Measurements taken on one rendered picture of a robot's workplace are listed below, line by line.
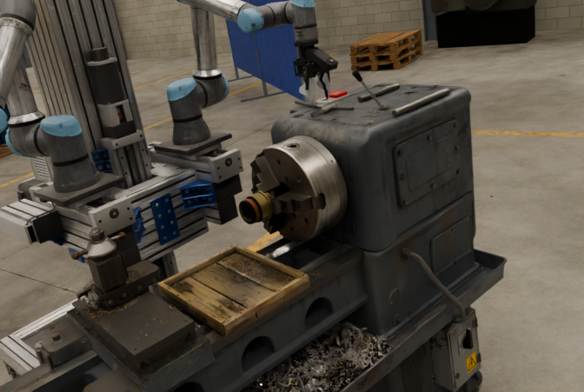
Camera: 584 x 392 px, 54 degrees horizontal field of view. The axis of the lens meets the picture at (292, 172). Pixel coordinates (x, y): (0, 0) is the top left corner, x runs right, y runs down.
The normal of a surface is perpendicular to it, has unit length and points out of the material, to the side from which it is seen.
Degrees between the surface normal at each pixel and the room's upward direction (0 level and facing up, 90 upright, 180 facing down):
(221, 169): 90
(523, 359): 0
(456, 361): 88
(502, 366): 0
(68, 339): 0
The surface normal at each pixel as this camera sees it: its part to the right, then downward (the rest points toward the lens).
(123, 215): 0.73, 0.11
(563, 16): -0.55, 0.36
